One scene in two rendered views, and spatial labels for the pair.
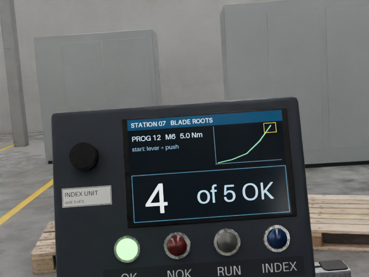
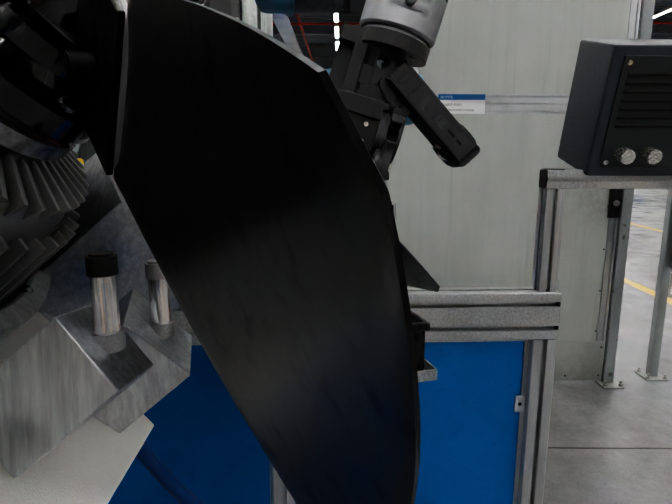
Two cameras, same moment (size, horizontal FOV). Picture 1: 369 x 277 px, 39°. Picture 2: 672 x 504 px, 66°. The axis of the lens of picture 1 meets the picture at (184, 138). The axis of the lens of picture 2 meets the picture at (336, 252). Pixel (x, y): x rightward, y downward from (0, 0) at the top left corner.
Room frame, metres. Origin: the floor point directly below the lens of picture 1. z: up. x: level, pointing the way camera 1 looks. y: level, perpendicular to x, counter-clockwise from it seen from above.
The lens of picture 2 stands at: (1.39, -0.52, 1.08)
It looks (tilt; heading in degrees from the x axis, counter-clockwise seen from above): 11 degrees down; 179
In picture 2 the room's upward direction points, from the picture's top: straight up
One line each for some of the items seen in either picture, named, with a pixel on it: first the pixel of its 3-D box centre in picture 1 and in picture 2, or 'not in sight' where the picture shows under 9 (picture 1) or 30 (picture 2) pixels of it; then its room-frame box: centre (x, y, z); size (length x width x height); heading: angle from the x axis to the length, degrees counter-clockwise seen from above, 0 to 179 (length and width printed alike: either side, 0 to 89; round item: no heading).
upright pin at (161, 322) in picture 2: not in sight; (159, 298); (0.98, -0.66, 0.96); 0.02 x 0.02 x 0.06
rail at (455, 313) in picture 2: not in sight; (281, 315); (0.58, -0.59, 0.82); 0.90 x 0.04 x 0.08; 91
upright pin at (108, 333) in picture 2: not in sight; (105, 301); (1.07, -0.66, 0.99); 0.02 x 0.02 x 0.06
